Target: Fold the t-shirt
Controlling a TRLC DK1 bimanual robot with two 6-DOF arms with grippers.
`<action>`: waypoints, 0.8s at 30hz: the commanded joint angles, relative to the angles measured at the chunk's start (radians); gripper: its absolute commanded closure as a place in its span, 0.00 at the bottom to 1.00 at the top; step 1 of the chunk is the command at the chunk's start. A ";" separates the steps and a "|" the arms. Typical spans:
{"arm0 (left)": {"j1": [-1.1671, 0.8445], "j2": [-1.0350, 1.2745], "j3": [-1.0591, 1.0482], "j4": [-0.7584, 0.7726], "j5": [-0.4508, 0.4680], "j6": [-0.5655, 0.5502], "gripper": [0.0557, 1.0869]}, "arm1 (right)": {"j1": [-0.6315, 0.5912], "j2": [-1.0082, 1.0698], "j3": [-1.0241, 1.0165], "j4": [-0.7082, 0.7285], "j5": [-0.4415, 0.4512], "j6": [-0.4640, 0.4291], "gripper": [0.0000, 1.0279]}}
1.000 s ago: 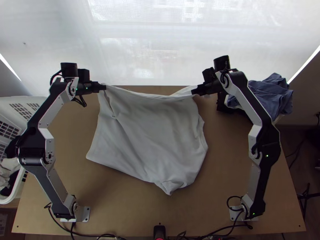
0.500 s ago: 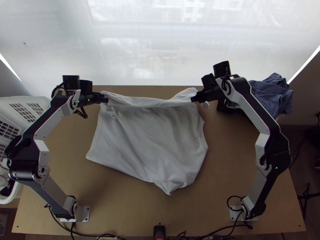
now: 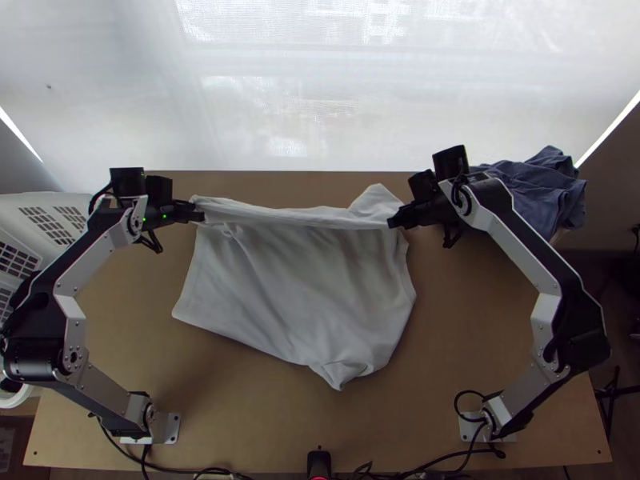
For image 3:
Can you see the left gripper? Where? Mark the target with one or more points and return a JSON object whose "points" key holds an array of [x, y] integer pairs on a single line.
{"points": [[162, 217]]}

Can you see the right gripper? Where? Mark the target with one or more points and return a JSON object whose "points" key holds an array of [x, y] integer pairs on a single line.
{"points": [[432, 210]]}

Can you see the white t-shirt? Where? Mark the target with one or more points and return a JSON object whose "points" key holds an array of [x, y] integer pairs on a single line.
{"points": [[300, 280]]}

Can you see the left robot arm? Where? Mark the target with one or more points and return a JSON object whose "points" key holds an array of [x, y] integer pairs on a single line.
{"points": [[100, 245]]}

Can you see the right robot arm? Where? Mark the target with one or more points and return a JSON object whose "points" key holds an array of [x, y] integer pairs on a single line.
{"points": [[500, 215]]}

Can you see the heap of dark clothes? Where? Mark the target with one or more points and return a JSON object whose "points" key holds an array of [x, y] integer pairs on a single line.
{"points": [[545, 195]]}

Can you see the white laundry basket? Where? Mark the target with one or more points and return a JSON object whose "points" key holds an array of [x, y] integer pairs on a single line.
{"points": [[35, 225]]}

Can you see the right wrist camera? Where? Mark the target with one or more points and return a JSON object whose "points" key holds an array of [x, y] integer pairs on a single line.
{"points": [[422, 185]]}

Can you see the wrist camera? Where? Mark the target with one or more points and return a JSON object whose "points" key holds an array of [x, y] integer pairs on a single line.
{"points": [[422, 185], [159, 190]]}

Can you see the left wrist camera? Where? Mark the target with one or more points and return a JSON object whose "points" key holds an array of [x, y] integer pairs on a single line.
{"points": [[159, 190]]}

